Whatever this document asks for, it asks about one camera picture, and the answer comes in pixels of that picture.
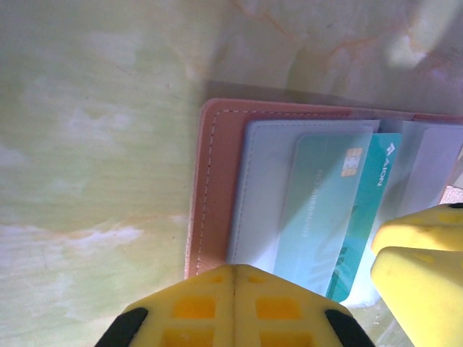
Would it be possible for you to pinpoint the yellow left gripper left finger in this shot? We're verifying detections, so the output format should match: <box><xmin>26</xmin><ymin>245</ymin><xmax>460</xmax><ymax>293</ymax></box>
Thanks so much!
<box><xmin>94</xmin><ymin>264</ymin><xmax>237</xmax><ymax>347</ymax></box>

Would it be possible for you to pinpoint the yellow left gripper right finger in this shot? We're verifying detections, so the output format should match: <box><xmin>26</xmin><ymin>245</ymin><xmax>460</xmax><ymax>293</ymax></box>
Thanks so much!
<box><xmin>234</xmin><ymin>264</ymin><xmax>377</xmax><ymax>347</ymax></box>

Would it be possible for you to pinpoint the teal credit card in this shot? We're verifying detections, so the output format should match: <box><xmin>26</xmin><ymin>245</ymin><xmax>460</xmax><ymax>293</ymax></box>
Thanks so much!
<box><xmin>273</xmin><ymin>132</ymin><xmax>403</xmax><ymax>304</ymax></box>

